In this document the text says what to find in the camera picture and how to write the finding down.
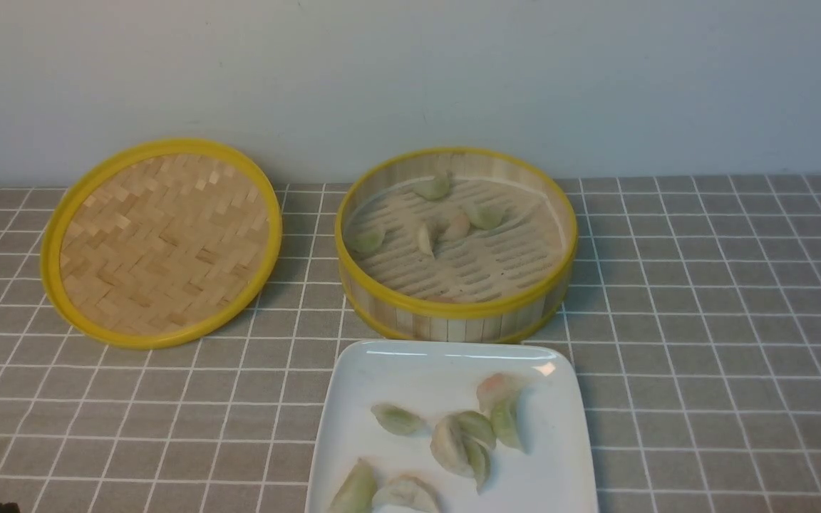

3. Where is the green dumpling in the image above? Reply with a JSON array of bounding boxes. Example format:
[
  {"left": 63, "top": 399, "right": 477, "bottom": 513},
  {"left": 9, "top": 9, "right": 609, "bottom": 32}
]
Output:
[
  {"left": 463, "top": 437, "right": 492, "bottom": 494},
  {"left": 326, "top": 458, "right": 378, "bottom": 512},
  {"left": 465, "top": 204, "right": 506, "bottom": 231},
  {"left": 453, "top": 410, "right": 497, "bottom": 450},
  {"left": 490, "top": 395, "right": 525, "bottom": 452},
  {"left": 369, "top": 403, "right": 427, "bottom": 436},
  {"left": 413, "top": 173, "right": 452, "bottom": 202},
  {"left": 345, "top": 227, "right": 386, "bottom": 257}
]

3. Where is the pink dumpling on plate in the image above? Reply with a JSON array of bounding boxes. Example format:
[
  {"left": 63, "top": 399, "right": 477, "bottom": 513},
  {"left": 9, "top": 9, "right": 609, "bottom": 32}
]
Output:
[{"left": 476, "top": 373, "right": 527, "bottom": 415}]

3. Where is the white rectangular plate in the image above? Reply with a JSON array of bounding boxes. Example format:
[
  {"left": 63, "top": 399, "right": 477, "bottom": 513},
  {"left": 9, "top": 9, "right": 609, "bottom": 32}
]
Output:
[{"left": 305, "top": 340, "right": 599, "bottom": 512}]

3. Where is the white dumpling on plate centre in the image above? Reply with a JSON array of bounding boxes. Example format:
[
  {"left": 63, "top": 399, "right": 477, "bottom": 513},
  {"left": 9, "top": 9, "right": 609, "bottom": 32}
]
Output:
[{"left": 430, "top": 415, "right": 475, "bottom": 478}]

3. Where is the white dumpling at plate bottom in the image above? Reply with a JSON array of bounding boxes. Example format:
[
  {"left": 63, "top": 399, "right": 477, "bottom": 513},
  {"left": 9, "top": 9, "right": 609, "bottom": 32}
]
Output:
[{"left": 371, "top": 475, "right": 442, "bottom": 512}]

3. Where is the green dumpling at plate bottom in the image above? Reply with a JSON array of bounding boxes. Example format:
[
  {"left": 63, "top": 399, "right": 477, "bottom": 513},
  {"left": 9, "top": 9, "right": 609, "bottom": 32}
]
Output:
[{"left": 326, "top": 458, "right": 378, "bottom": 512}]

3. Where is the pale dumpling in steamer centre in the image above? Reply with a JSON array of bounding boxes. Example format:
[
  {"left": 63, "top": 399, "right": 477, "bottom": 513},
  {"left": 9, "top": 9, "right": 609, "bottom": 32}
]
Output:
[{"left": 414, "top": 223, "right": 438, "bottom": 259}]

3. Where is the yellow rimmed bamboo steamer basket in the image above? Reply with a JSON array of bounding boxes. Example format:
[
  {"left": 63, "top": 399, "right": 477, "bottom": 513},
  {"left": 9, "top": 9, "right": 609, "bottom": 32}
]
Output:
[{"left": 334, "top": 147, "right": 579, "bottom": 343}]

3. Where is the pinkish dumpling in steamer centre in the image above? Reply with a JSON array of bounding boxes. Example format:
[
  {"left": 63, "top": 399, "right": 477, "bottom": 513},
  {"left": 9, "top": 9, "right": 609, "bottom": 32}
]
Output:
[{"left": 439, "top": 210, "right": 470, "bottom": 242}]

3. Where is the green dumpling at steamer back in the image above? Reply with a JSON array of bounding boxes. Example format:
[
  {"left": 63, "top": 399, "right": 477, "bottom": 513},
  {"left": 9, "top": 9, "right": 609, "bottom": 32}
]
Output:
[{"left": 413, "top": 173, "right": 452, "bottom": 202}]

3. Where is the green dumpling atop white one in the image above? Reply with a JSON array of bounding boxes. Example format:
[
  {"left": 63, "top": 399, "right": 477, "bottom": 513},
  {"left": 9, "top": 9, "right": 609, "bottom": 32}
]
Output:
[{"left": 453, "top": 410, "right": 497, "bottom": 450}]

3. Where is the green dumpling beside pink one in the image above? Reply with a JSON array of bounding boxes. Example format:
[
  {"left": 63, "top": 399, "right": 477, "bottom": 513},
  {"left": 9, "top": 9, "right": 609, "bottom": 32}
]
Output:
[{"left": 490, "top": 395, "right": 525, "bottom": 452}]

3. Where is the green dumpling under white one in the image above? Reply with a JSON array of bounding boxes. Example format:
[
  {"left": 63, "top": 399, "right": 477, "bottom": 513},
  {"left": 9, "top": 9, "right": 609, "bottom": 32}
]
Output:
[{"left": 463, "top": 437, "right": 492, "bottom": 494}]

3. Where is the yellow rimmed bamboo steamer lid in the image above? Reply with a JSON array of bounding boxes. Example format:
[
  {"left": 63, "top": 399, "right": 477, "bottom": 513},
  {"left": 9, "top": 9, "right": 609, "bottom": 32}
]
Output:
[{"left": 40, "top": 139, "right": 283, "bottom": 350}]

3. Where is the grey checked tablecloth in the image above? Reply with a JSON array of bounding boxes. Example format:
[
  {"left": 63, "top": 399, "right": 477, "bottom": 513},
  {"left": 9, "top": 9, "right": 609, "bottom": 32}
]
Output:
[{"left": 0, "top": 175, "right": 821, "bottom": 512}]

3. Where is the black object at bottom left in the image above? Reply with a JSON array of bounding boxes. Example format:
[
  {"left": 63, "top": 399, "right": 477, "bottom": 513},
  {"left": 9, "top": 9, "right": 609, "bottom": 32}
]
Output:
[{"left": 0, "top": 502, "right": 21, "bottom": 513}]

